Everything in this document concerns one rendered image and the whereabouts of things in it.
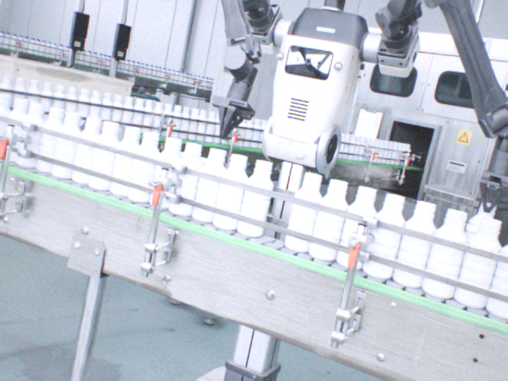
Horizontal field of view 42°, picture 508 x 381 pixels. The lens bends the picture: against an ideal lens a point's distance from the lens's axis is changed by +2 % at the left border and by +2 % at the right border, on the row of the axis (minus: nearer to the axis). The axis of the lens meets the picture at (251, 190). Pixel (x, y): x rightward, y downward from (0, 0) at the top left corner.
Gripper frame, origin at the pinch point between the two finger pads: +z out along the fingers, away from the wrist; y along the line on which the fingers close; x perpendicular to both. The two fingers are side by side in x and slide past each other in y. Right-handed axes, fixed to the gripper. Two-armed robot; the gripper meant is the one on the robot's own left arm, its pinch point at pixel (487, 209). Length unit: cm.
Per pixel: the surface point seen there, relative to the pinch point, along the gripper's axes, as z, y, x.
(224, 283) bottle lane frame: 25, -51, 42
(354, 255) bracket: 8, -58, 15
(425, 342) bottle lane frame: 21, -51, -1
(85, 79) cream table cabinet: 19, 259, 351
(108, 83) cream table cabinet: 19, 280, 345
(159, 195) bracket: 10, -57, 60
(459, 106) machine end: -28, 323, 66
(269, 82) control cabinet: -11, 527, 314
